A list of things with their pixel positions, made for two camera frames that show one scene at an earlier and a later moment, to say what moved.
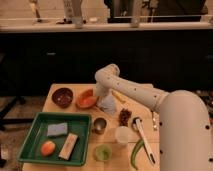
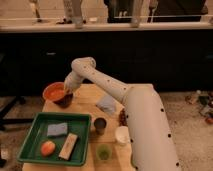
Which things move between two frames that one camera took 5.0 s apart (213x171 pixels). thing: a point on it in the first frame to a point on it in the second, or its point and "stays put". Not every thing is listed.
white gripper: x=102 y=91 to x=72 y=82
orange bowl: x=86 y=99 to x=54 y=91
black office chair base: x=5 y=120 stays put
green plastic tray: x=79 y=125 stays put
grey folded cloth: x=107 y=103 stays put
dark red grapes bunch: x=124 y=115 stays put
